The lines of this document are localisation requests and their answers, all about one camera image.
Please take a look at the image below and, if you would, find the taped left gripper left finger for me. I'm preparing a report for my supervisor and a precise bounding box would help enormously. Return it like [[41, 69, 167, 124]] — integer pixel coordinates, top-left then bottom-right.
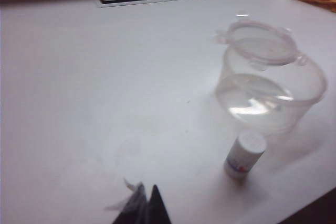
[[104, 177, 149, 224]]

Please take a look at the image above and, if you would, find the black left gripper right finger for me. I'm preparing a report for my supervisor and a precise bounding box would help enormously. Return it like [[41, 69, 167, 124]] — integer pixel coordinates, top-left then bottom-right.
[[148, 184, 173, 224]]

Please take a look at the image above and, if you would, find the small white medicine bottle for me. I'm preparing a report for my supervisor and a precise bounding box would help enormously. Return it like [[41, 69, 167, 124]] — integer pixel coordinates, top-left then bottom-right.
[[223, 130, 267, 182]]

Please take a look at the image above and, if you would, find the round clear plastic box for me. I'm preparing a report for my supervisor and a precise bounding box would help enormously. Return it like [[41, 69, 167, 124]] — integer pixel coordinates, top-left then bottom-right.
[[214, 47, 328, 137]]

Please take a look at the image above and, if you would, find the clear round snap lid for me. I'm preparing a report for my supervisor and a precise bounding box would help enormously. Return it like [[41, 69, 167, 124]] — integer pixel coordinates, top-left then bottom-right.
[[213, 20, 307, 72]]

